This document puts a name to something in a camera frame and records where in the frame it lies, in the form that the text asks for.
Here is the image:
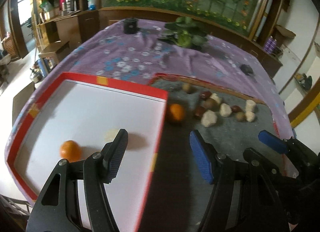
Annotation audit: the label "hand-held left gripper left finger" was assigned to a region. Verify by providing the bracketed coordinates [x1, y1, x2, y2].
[26, 129, 129, 232]

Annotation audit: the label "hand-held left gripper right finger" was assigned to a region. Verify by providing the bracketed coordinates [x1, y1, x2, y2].
[189, 129, 284, 232]

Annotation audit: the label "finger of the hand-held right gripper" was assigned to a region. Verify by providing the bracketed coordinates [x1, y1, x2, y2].
[243, 147, 300, 180]
[258, 130, 292, 155]

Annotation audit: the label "red cardboard box tray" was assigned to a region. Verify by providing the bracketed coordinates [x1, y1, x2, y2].
[5, 72, 169, 232]

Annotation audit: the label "grey felt mat red border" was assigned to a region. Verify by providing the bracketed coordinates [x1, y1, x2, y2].
[139, 73, 299, 232]

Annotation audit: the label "large white peeled fruit chunk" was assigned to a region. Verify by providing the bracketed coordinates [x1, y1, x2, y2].
[201, 111, 218, 128]

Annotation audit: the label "orange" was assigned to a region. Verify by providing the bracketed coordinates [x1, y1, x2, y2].
[59, 140, 82, 162]
[166, 104, 186, 124]

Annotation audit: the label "green power drill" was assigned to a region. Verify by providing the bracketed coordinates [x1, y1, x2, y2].
[295, 73, 313, 90]

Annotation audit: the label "small black device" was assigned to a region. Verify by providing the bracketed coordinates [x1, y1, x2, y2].
[240, 64, 255, 76]

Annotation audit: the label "purple bottles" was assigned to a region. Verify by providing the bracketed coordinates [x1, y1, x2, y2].
[264, 36, 277, 54]

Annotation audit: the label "purple floral cloth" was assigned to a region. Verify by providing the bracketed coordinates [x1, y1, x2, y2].
[5, 18, 295, 205]

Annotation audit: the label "cardboard box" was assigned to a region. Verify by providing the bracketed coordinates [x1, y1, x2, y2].
[274, 24, 297, 45]

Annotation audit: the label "metal kettle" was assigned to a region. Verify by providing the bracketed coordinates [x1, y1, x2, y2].
[30, 68, 43, 84]

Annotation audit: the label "green leafy plant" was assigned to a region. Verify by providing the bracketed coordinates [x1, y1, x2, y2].
[157, 16, 209, 50]

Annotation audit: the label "black cup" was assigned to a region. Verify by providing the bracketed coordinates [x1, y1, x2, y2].
[124, 18, 138, 34]

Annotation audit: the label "wooden side cabinet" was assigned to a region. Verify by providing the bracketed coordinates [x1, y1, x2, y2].
[37, 9, 100, 55]

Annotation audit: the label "wicker chair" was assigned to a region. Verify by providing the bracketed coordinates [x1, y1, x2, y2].
[1, 36, 20, 60]

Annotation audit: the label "green bag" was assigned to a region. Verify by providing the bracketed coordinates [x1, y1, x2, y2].
[40, 0, 54, 12]

